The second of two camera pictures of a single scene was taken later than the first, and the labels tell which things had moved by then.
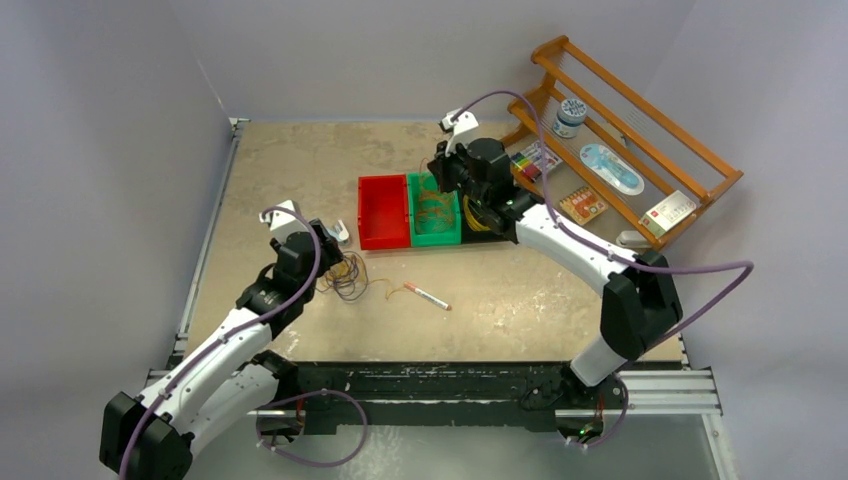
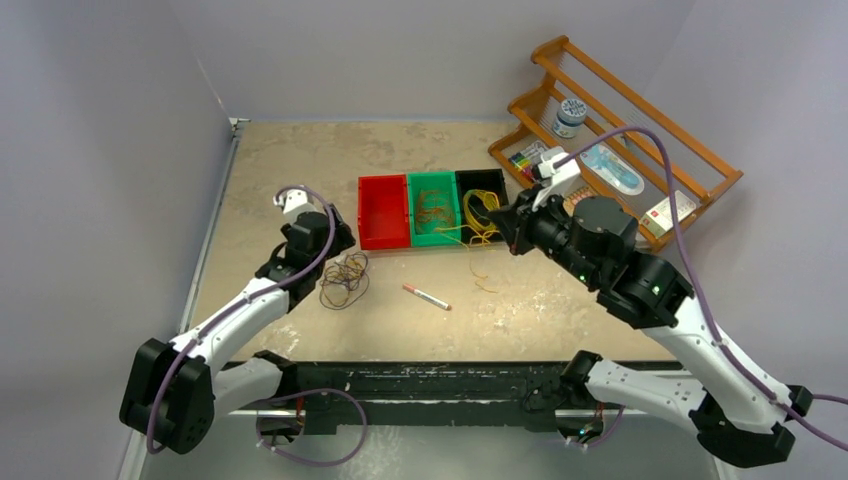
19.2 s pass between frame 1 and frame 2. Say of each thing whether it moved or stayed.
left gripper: moved
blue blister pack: stayed
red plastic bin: stayed
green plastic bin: stayed
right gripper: moved
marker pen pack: stayed
